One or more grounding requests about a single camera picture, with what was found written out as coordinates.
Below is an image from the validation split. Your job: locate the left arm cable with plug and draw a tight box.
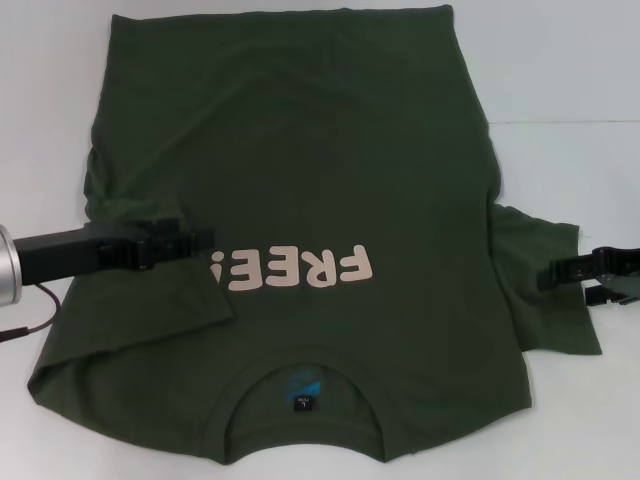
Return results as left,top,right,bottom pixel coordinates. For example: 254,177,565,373
0,281,65,342

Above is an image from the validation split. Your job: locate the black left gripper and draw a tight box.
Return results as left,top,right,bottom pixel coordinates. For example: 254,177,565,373
11,217,216,290

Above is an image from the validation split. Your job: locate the dark green FREE! t-shirt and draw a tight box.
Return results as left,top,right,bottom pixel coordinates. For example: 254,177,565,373
27,3,604,454

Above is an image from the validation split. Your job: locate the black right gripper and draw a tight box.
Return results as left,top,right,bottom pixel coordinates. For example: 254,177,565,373
534,244,640,308

